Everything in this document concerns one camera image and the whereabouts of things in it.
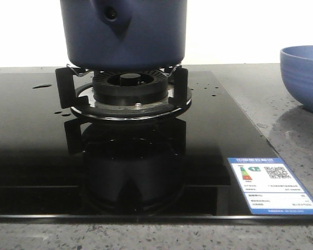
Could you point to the blue cooking pot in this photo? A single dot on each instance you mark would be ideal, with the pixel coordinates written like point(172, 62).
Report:
point(124, 35)

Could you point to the right gas burner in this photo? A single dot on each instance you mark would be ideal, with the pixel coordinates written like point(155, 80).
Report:
point(128, 88)

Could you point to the blue energy rating label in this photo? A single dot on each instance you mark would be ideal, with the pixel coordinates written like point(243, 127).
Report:
point(270, 188)

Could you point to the black right pot support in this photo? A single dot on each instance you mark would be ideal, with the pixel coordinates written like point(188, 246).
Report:
point(82, 102)

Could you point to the black glass gas stove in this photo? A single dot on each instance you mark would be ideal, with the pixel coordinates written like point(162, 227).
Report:
point(55, 167)

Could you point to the blue ribbed bowl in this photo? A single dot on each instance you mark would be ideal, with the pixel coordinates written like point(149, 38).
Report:
point(296, 64)

